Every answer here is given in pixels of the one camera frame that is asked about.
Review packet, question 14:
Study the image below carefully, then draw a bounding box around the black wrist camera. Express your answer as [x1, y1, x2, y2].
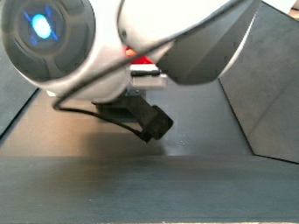
[92, 94, 174, 144]

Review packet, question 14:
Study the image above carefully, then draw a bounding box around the black curved cradle stand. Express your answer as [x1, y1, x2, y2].
[96, 101, 145, 120]

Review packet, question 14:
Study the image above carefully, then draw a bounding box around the red peg board block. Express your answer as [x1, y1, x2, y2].
[125, 46, 153, 65]

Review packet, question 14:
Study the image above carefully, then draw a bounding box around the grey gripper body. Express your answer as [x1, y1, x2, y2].
[129, 64, 166, 90]

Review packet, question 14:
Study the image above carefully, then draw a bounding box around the black camera cable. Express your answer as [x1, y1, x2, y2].
[50, 0, 249, 144]

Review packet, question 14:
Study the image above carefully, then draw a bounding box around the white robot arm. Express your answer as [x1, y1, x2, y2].
[1, 0, 260, 102]

